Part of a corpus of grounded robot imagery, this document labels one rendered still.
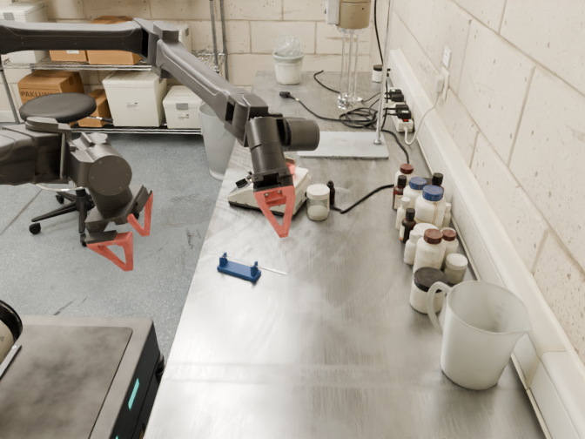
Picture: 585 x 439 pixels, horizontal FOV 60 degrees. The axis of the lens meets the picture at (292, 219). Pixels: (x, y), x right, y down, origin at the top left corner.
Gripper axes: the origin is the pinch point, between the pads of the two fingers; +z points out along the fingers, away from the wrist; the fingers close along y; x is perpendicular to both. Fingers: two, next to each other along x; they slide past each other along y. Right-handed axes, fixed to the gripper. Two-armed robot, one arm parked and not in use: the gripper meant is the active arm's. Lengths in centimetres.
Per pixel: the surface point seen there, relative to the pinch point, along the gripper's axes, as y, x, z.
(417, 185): 39, -34, -12
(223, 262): 30.6, 15.2, -1.6
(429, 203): 34.7, -34.9, -6.2
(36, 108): 129, 103, -105
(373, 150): 76, -33, -36
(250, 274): 29.0, 9.5, 2.5
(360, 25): 49, -33, -65
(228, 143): 192, 24, -95
